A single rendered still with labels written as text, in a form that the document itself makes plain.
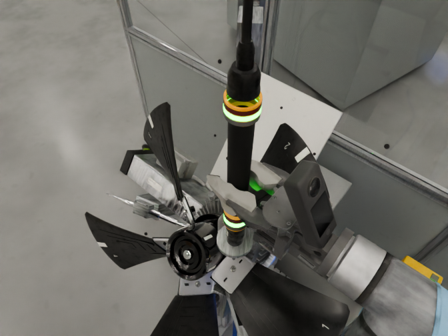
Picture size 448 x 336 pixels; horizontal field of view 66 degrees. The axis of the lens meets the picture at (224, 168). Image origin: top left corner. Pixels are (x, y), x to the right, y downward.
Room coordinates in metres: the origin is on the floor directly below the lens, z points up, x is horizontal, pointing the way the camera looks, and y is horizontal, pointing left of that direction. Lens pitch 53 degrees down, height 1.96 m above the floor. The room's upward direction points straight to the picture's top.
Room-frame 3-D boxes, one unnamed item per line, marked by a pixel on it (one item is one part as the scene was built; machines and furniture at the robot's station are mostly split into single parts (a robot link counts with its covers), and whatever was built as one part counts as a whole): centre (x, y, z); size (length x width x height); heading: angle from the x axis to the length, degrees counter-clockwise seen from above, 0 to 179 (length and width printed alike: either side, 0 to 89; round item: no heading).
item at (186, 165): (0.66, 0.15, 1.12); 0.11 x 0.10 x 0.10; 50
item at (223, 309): (0.32, 0.00, 0.91); 0.12 x 0.08 x 0.12; 140
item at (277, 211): (0.22, -0.11, 1.52); 0.12 x 0.08 x 0.09; 50
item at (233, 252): (0.30, -0.02, 1.39); 0.09 x 0.07 x 0.10; 175
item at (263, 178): (0.31, -0.04, 1.52); 0.09 x 0.03 x 0.06; 40
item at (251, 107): (0.29, -0.02, 1.69); 0.04 x 0.04 x 0.03
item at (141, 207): (0.52, 0.24, 1.08); 0.07 x 0.04 x 0.06; 61
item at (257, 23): (0.92, -0.07, 1.43); 0.10 x 0.07 x 0.08; 175
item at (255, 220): (0.24, -0.05, 1.55); 0.09 x 0.05 x 0.02; 60
